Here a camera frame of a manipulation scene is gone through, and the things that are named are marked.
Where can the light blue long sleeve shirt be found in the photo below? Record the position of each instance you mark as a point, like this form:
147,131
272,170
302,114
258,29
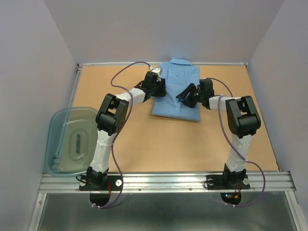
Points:
179,74

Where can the clear blue plastic bin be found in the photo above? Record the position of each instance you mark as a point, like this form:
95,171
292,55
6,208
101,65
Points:
71,141

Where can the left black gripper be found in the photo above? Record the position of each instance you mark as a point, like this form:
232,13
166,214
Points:
161,91

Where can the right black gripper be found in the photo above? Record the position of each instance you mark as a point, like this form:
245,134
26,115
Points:
190,88

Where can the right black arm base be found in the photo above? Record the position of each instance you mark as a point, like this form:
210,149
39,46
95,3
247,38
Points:
218,182

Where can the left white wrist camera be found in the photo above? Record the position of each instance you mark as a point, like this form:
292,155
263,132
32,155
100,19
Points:
156,70

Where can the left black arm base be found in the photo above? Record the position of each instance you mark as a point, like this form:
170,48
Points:
112,183

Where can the aluminium front rail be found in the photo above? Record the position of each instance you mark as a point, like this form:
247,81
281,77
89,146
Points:
163,183

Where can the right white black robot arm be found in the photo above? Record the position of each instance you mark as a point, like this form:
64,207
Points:
243,122

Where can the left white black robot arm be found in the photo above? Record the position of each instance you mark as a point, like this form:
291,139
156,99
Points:
111,119

